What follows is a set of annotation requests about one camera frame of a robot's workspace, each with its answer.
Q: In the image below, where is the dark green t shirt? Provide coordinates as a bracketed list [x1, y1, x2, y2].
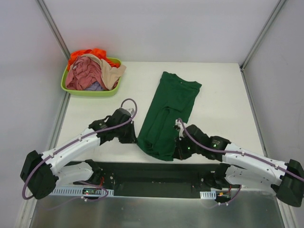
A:
[137, 71, 201, 161]

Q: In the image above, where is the beige t shirt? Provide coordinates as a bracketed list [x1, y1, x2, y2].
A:
[82, 54, 126, 90]

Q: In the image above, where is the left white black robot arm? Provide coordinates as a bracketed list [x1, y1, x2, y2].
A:
[20, 107, 137, 200]

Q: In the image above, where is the lime green plastic basket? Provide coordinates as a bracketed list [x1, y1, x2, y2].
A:
[61, 58, 121, 97]

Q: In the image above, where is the white slotted cable duct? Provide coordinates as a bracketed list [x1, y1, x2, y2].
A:
[199, 190, 217, 200]
[50, 186, 114, 198]

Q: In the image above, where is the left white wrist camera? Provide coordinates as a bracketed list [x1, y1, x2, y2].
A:
[127, 108, 135, 115]

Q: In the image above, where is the lavender t shirt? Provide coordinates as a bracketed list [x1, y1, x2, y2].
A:
[85, 81, 105, 91]

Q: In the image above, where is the pink t shirt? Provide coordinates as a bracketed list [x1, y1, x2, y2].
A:
[65, 56, 118, 91]

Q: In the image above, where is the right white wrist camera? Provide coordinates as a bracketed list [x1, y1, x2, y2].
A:
[174, 119, 184, 138]

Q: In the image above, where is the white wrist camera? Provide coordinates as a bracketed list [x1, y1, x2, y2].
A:
[174, 119, 184, 138]
[127, 108, 135, 115]

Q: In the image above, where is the orange t shirt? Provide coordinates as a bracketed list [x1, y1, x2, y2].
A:
[67, 48, 121, 71]

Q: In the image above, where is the right aluminium frame post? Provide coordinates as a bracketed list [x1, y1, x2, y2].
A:
[239, 0, 288, 167]

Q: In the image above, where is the aluminium frame post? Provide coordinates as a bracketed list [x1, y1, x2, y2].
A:
[239, 0, 288, 167]
[36, 0, 70, 150]

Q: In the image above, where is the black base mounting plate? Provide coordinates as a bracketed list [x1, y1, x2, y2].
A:
[71, 159, 243, 198]

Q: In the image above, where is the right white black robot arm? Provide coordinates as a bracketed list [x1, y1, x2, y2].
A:
[173, 119, 304, 208]

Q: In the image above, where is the left aluminium frame post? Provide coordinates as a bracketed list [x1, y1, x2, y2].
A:
[36, 0, 70, 150]

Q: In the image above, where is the left white slotted cable duct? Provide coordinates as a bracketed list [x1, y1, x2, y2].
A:
[50, 186, 114, 198]

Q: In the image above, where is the right white slotted cable duct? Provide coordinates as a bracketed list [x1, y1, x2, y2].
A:
[199, 190, 217, 200]

